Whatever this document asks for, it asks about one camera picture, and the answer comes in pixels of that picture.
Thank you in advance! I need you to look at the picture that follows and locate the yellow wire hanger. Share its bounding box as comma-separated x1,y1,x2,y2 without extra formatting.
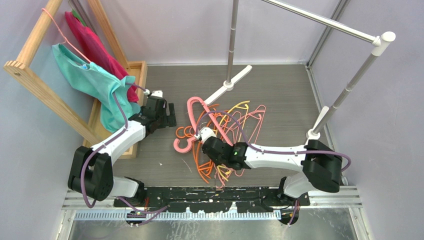
214,100,250,189

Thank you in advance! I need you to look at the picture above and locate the thick pink plastic hanger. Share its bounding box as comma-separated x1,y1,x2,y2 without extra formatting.
173,96,234,154

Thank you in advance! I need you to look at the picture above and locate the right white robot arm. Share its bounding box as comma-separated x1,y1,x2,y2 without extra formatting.
202,137,343,206

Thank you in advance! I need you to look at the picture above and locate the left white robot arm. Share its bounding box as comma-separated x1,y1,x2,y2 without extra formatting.
67,93,177,208

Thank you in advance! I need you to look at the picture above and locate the teal mesh shirt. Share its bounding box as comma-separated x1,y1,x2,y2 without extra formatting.
51,43,141,133

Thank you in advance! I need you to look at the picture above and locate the magenta shirt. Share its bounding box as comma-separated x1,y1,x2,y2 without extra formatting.
64,12,139,104

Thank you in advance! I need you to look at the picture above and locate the pink hanger on wooden rack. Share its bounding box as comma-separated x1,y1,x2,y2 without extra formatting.
41,8,91,63

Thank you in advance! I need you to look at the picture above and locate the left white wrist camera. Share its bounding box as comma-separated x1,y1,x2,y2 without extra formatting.
143,89,163,99

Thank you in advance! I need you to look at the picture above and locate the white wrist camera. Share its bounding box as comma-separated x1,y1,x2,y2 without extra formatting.
195,127,217,143
143,89,163,99

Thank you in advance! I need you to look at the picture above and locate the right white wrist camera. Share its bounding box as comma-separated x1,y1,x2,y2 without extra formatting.
195,127,217,143

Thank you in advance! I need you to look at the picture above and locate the orange wire hanger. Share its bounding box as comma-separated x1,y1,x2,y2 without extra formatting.
173,101,222,184
175,113,230,184

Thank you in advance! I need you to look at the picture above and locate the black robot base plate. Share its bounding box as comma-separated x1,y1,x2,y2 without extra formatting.
126,186,311,224

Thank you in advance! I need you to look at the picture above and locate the wooden clothes rack frame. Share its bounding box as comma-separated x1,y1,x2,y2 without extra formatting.
3,0,148,146

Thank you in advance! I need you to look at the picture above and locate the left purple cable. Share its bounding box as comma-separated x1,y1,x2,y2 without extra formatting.
80,83,169,227

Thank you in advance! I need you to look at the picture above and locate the purple cable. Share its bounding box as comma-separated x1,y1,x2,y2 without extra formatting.
80,83,169,227
195,110,352,226

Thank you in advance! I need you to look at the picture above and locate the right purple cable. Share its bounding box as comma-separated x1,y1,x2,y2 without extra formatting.
195,110,352,226

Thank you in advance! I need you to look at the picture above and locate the metal clothes rail stand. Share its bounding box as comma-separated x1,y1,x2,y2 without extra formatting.
204,0,396,141

